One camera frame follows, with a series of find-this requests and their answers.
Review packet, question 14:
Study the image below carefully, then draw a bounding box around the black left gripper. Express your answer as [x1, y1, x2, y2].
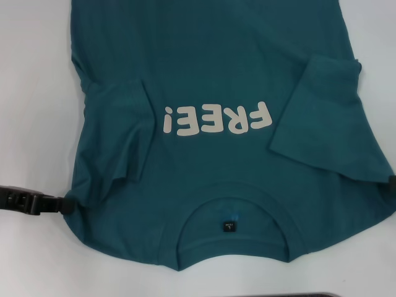
[0, 184, 77, 217]

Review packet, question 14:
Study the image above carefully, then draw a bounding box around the teal FREE print T-shirt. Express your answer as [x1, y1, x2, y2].
[62, 0, 396, 272]

